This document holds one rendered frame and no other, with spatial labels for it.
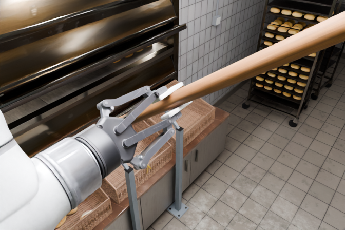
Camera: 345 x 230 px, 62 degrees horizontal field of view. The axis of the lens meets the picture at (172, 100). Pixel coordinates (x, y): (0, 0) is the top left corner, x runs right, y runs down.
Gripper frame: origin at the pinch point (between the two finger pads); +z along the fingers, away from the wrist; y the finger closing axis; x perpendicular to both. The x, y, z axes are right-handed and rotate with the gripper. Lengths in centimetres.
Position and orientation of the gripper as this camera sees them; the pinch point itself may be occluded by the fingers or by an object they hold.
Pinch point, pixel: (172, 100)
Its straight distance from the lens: 55.5
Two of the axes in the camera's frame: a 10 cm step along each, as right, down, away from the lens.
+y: 5.0, 8.6, 1.0
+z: 6.3, -4.4, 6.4
